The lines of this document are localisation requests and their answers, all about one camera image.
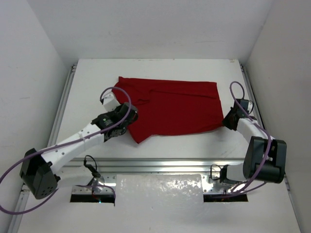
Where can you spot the aluminium rail frame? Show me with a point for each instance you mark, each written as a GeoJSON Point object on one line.
{"type": "Point", "coordinates": [159, 183]}

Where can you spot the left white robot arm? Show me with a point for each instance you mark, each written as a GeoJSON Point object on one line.
{"type": "Point", "coordinates": [43, 173]}

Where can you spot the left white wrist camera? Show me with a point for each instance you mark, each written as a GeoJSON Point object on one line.
{"type": "Point", "coordinates": [110, 102]}

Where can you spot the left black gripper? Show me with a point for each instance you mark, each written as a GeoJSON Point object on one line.
{"type": "Point", "coordinates": [131, 115]}

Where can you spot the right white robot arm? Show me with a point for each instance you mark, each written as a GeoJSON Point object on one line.
{"type": "Point", "coordinates": [265, 157]}

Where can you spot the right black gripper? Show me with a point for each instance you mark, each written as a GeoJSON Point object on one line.
{"type": "Point", "coordinates": [226, 122]}

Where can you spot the red t-shirt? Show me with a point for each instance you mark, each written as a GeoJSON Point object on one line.
{"type": "Point", "coordinates": [170, 108]}

